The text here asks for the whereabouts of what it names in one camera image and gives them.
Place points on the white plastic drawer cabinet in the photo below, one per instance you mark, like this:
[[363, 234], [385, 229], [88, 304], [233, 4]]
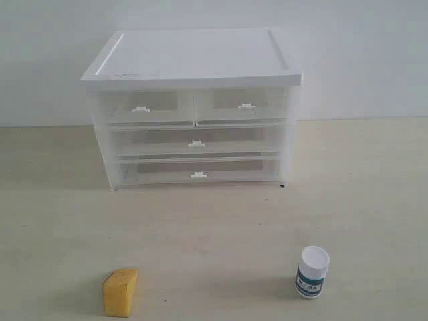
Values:
[[190, 60]]

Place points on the wide clear drawer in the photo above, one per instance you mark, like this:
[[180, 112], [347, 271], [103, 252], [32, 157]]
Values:
[[198, 141], [240, 169]]

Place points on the white bottle teal label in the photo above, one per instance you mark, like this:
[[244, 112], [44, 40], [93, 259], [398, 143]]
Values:
[[311, 272]]

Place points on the bottom wide clear drawer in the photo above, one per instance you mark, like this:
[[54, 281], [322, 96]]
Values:
[[240, 169]]

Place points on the middle wide clear drawer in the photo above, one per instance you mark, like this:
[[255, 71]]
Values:
[[198, 141]]

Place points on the yellow cheese wedge block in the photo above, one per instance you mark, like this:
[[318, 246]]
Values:
[[118, 292]]

